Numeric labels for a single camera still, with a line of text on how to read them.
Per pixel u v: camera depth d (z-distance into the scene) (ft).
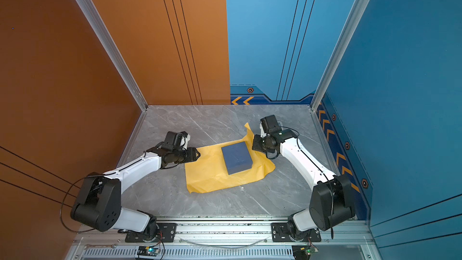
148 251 2.32
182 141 2.47
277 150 1.93
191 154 2.60
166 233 2.41
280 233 2.38
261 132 2.28
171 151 2.29
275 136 1.93
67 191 2.25
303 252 2.29
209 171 3.01
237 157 2.91
